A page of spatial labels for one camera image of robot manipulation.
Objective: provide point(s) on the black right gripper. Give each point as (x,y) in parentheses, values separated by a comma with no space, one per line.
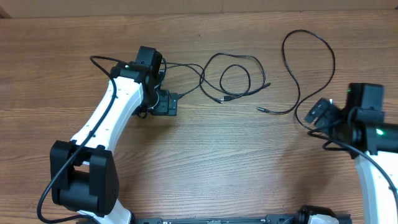
(329,113)

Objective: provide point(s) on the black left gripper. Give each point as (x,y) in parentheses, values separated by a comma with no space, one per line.
(166,106)

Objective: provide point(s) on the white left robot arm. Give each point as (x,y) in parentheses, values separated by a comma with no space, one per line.
(83,173)

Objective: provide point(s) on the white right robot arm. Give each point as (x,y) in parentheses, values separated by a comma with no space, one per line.
(359,129)

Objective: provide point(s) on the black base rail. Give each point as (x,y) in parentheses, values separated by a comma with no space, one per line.
(268,219)

